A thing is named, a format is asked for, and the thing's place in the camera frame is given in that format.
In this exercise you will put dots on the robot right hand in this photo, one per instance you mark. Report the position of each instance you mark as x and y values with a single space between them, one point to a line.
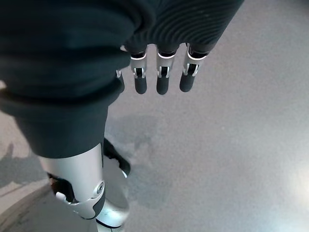
60 72

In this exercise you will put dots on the robot silver right leg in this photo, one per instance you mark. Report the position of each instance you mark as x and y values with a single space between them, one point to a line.
115 207

